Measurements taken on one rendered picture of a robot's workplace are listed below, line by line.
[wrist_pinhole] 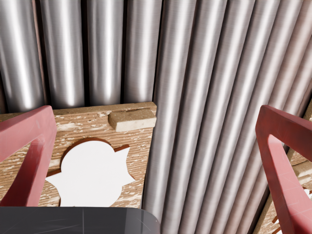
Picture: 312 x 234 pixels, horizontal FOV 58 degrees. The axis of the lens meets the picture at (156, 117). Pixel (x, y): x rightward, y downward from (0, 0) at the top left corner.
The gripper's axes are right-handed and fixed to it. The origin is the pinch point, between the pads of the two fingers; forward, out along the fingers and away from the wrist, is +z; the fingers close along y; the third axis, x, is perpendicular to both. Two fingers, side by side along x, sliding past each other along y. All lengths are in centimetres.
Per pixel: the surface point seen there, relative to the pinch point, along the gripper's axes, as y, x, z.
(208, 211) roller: -12, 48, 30
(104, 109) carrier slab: 6.7, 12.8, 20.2
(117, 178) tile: 5.8, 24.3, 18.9
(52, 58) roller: 11.7, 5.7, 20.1
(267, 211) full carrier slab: -29, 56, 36
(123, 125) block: 4.0, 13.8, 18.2
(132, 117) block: 3.1, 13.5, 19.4
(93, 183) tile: 9.0, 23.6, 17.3
